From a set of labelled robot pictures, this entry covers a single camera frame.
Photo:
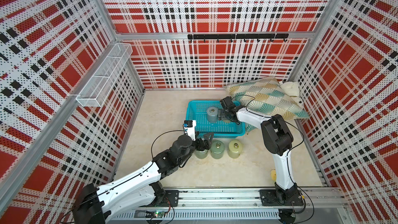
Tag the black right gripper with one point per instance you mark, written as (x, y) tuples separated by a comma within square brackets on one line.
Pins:
[(224, 112)]

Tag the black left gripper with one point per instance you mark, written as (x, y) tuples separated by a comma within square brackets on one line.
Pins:
[(207, 144)]

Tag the green tea canister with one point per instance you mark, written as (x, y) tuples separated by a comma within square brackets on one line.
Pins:
[(217, 149), (201, 154)]

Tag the yellow tea canister front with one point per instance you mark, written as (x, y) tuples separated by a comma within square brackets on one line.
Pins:
[(235, 149)]

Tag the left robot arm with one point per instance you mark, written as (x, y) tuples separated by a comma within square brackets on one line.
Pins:
[(100, 204)]

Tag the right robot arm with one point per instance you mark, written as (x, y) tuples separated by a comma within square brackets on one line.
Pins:
[(278, 140)]

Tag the teal plastic basket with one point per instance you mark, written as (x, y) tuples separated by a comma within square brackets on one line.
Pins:
[(197, 110)]

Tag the geometric fan pattern pillow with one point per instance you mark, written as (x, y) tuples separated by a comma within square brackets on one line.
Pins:
[(266, 97)]

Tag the white plush toy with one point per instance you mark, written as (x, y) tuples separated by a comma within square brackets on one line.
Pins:
[(293, 91)]

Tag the small yellow object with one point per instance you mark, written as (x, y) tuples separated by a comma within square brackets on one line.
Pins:
[(273, 175)]

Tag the green circuit board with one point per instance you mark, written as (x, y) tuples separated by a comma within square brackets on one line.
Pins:
[(155, 214)]

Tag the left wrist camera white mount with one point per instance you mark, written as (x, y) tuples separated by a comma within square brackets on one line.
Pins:
[(189, 128)]

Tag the black wall hook rail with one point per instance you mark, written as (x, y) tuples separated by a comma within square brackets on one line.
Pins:
[(270, 36)]

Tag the white wire mesh shelf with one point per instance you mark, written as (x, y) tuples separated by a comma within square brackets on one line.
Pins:
[(99, 86)]

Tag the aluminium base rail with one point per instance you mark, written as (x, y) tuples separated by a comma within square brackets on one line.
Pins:
[(317, 205)]

